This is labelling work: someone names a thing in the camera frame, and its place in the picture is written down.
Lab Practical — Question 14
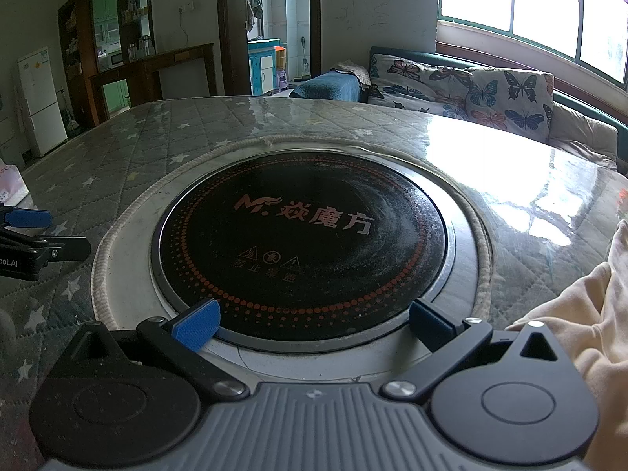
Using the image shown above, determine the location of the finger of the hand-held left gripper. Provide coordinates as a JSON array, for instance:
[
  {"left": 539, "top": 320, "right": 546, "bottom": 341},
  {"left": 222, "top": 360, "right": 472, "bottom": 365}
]
[
  {"left": 0, "top": 203, "right": 53, "bottom": 230},
  {"left": 36, "top": 236, "right": 92, "bottom": 262}
]

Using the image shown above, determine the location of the teal kitchen cabinet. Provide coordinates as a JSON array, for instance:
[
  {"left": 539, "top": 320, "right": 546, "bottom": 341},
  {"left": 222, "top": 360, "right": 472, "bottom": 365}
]
[{"left": 247, "top": 38, "right": 282, "bottom": 97}]

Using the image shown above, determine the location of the group of glass jars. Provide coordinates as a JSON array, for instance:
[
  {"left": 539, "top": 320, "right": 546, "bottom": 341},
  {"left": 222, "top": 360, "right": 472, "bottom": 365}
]
[{"left": 128, "top": 35, "right": 157, "bottom": 60}]

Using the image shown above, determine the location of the beige garment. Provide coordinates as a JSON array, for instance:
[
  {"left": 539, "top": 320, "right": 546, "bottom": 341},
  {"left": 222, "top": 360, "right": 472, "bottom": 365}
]
[{"left": 505, "top": 219, "right": 628, "bottom": 471}]

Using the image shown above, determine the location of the broom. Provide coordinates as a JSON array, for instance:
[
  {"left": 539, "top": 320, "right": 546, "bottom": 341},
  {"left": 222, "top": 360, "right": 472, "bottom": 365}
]
[{"left": 58, "top": 87, "right": 80, "bottom": 133}]

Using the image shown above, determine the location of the plain beige cushion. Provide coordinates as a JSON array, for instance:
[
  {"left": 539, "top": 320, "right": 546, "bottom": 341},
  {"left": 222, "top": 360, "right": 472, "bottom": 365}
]
[{"left": 546, "top": 102, "right": 619, "bottom": 173}]

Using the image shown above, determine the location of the butterfly print cushion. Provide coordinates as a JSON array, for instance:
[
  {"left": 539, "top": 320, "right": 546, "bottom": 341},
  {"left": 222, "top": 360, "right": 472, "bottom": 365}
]
[
  {"left": 444, "top": 67, "right": 555, "bottom": 146},
  {"left": 367, "top": 53, "right": 475, "bottom": 119}
]

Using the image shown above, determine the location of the dark wooden console table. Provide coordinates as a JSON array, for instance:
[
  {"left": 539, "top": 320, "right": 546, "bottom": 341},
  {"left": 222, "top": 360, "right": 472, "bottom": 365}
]
[{"left": 88, "top": 42, "right": 217, "bottom": 119}]

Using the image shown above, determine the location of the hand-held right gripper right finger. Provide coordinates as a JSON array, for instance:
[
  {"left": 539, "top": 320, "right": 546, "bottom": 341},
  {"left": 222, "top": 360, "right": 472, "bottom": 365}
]
[{"left": 380, "top": 298, "right": 572, "bottom": 403}]

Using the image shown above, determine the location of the dark wooden door frame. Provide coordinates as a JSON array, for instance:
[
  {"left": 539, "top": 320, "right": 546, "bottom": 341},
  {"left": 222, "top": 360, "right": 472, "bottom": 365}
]
[{"left": 215, "top": 0, "right": 323, "bottom": 97}]

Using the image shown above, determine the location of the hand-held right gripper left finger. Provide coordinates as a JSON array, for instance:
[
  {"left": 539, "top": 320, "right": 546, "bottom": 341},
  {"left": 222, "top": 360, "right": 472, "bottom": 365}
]
[{"left": 64, "top": 298, "right": 251, "bottom": 403}]

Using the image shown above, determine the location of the round black induction cooktop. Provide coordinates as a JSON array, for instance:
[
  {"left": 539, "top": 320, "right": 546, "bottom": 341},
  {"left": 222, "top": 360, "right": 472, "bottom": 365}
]
[{"left": 150, "top": 149, "right": 455, "bottom": 345}]

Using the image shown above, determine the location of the white refrigerator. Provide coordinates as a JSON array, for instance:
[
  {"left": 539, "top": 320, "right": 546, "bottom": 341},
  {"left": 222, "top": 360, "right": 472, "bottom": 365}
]
[{"left": 16, "top": 46, "right": 69, "bottom": 158}]

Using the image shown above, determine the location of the folded beige towel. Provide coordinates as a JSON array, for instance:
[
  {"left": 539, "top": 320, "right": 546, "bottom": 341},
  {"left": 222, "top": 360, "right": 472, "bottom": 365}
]
[{"left": 330, "top": 60, "right": 372, "bottom": 87}]

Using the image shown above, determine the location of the pink tissue pack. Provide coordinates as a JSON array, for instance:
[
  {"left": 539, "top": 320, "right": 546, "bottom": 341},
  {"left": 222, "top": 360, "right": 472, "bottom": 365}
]
[{"left": 0, "top": 159, "right": 27, "bottom": 207}]

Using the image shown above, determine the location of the dark wooden display cabinet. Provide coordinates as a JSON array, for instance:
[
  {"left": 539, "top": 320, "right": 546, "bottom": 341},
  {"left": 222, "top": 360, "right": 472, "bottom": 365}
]
[{"left": 57, "top": 0, "right": 157, "bottom": 126}]

